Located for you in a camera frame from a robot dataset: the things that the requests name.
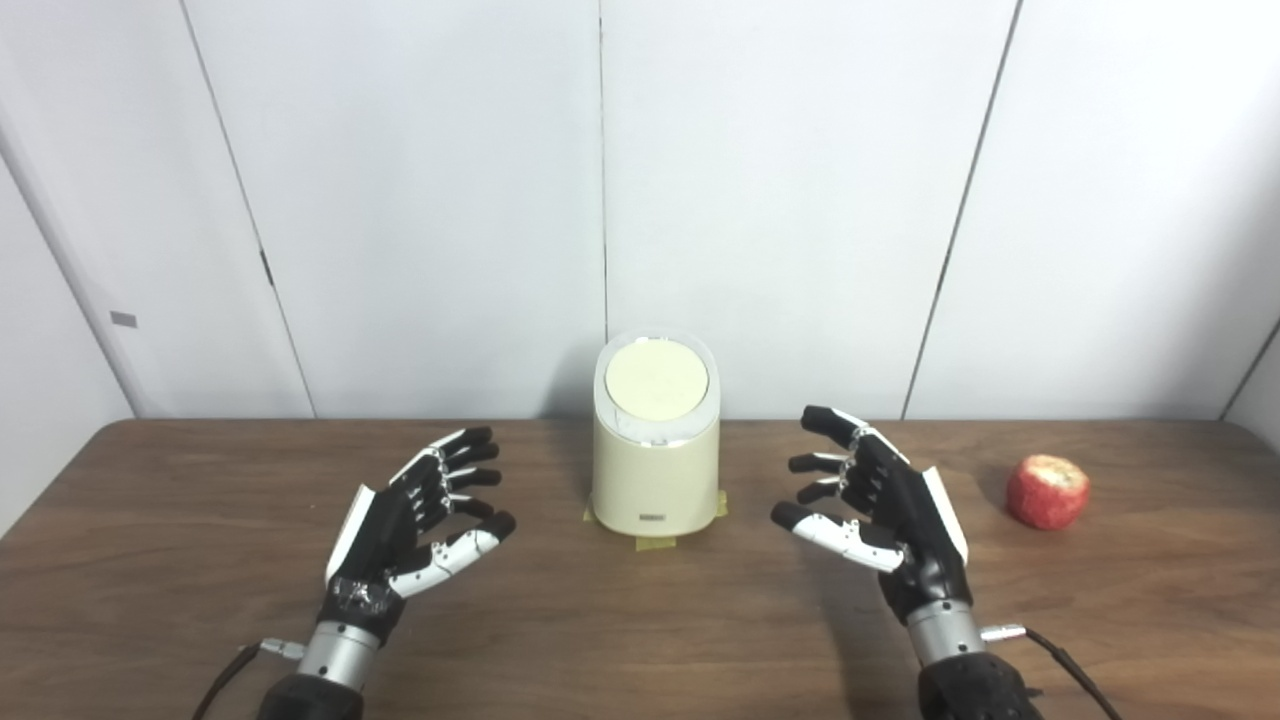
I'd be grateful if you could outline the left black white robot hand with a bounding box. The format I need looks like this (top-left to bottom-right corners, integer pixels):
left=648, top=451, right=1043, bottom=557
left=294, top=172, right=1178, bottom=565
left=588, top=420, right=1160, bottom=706
left=322, top=426, right=518, bottom=641

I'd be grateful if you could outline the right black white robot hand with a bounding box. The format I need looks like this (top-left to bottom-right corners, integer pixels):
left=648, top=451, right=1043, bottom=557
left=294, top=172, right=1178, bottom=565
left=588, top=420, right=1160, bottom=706
left=770, top=405, right=976, bottom=626

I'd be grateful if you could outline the red apple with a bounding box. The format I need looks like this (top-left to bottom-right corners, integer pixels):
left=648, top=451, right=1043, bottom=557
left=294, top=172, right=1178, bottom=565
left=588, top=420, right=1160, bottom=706
left=1005, top=454, right=1091, bottom=531

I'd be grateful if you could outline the round cream bin lid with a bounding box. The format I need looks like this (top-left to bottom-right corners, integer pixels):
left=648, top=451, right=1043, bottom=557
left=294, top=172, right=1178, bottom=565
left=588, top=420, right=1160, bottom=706
left=604, top=340, right=711, bottom=423

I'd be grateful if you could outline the cream-colored bin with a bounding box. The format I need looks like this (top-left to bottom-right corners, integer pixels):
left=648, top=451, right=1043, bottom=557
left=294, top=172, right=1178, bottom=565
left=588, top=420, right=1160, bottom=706
left=590, top=330, right=723, bottom=538

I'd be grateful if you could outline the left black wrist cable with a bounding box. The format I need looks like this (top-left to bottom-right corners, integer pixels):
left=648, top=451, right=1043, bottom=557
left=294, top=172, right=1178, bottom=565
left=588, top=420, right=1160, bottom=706
left=190, top=640, right=306, bottom=720

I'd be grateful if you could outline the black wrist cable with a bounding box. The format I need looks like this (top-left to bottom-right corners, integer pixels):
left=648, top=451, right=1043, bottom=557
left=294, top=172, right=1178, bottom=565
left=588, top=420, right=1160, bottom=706
left=980, top=624, right=1126, bottom=720
left=190, top=640, right=306, bottom=720

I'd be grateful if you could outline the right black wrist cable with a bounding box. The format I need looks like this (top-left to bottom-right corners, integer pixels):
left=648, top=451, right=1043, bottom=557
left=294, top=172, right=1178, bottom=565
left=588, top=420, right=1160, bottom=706
left=980, top=624, right=1126, bottom=720

